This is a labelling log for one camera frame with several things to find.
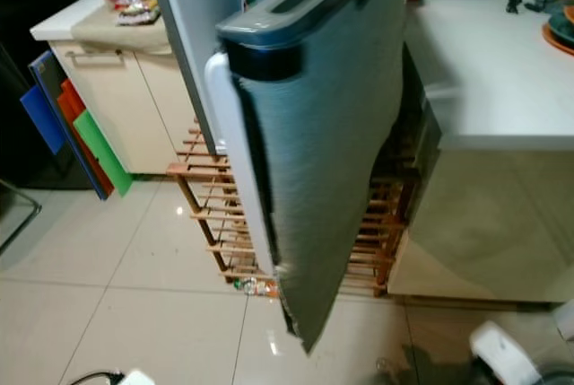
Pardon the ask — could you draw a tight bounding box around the white grey fridge door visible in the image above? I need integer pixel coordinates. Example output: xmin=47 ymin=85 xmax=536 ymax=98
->
xmin=204 ymin=0 xmax=415 ymax=350

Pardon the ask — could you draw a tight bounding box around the blue cutting board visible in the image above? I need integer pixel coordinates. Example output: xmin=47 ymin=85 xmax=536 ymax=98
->
xmin=20 ymin=84 xmax=66 ymax=155

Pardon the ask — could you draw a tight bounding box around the red cutting board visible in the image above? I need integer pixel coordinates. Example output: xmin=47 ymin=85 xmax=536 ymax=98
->
xmin=57 ymin=79 xmax=114 ymax=197

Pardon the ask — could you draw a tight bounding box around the green cutting board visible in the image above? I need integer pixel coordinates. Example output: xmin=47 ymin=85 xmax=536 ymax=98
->
xmin=72 ymin=109 xmax=134 ymax=197

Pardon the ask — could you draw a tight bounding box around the dark blue-edged board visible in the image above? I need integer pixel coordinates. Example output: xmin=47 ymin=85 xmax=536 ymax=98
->
xmin=29 ymin=50 xmax=101 ymax=200

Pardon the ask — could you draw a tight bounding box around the tall black appliance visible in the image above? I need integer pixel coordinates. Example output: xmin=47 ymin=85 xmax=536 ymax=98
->
xmin=0 ymin=0 xmax=74 ymax=188

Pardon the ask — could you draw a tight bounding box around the beige kitchen cabinet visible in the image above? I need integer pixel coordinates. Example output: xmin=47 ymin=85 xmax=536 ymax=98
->
xmin=30 ymin=0 xmax=209 ymax=176

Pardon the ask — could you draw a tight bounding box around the beige woven table mat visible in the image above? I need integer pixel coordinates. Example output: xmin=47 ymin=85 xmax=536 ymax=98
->
xmin=70 ymin=0 xmax=171 ymax=53

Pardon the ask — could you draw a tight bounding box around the wooden slatted rack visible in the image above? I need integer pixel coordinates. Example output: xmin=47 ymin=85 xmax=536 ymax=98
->
xmin=167 ymin=120 xmax=419 ymax=299

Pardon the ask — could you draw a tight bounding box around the small plastic bottle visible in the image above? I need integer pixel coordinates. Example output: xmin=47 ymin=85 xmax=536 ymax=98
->
xmin=232 ymin=276 xmax=280 ymax=299

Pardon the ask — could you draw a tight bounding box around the large woven cloth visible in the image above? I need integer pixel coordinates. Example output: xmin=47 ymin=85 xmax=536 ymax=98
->
xmin=238 ymin=0 xmax=415 ymax=355

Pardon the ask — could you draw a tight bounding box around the white table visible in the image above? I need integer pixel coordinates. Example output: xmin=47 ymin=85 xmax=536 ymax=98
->
xmin=386 ymin=0 xmax=574 ymax=302

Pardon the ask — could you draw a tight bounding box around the black metal chair frame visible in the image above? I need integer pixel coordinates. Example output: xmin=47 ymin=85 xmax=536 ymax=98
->
xmin=0 ymin=179 xmax=45 ymax=253

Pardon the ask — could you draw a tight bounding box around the metal cabinet handle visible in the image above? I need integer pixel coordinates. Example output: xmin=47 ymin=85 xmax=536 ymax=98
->
xmin=65 ymin=49 xmax=123 ymax=66

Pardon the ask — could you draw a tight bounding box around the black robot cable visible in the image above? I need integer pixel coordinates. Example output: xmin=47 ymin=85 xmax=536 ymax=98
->
xmin=69 ymin=369 xmax=123 ymax=385

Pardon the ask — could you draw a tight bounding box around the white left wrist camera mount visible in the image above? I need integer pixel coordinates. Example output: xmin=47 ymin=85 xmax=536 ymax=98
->
xmin=117 ymin=368 xmax=156 ymax=385

